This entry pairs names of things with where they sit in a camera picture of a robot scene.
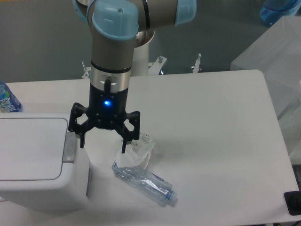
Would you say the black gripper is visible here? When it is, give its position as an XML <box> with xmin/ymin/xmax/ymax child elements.
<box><xmin>68</xmin><ymin>85</ymin><xmax>141</xmax><ymax>153</ymax></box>

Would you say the white trash can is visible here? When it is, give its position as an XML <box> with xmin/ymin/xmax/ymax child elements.
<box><xmin>0</xmin><ymin>113</ymin><xmax>92</xmax><ymax>210</ymax></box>

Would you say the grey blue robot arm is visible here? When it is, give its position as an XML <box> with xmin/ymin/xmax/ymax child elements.
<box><xmin>68</xmin><ymin>0</ymin><xmax>197</xmax><ymax>148</ymax></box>

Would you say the crumpled white plastic bag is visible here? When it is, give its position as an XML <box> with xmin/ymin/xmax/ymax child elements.
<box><xmin>114</xmin><ymin>132</ymin><xmax>155</xmax><ymax>169</ymax></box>

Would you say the crushed clear plastic bottle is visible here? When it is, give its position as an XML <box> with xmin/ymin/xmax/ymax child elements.
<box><xmin>111</xmin><ymin>161</ymin><xmax>177</xmax><ymax>206</ymax></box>

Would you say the blue labelled water bottle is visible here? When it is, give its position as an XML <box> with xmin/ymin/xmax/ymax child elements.
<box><xmin>0</xmin><ymin>81</ymin><xmax>22</xmax><ymax>113</ymax></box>

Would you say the blue plastic bag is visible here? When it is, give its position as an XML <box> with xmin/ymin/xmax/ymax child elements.
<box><xmin>259</xmin><ymin>0</ymin><xmax>301</xmax><ymax>27</ymax></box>

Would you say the black device at edge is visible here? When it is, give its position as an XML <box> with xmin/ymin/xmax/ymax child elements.
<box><xmin>284</xmin><ymin>191</ymin><xmax>301</xmax><ymax>216</ymax></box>

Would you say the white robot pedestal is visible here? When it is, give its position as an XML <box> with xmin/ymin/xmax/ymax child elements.
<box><xmin>131</xmin><ymin>31</ymin><xmax>150</xmax><ymax>77</ymax></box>

